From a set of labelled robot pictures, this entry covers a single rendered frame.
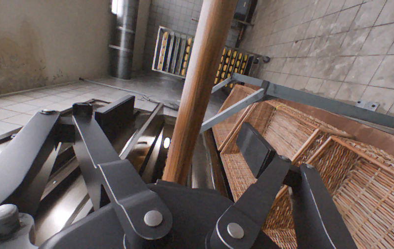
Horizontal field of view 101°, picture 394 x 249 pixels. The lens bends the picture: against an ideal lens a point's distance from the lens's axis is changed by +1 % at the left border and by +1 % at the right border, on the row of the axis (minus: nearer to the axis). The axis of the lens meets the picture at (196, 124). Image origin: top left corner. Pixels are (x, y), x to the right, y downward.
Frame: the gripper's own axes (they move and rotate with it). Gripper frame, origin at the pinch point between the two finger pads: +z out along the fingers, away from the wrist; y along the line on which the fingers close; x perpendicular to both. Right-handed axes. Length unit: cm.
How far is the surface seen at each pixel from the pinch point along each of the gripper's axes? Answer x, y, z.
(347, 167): -13, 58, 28
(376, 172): -10, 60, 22
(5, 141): -54, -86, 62
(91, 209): -38.6, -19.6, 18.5
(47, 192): -53, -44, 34
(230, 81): 2, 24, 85
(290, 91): 5.9, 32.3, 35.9
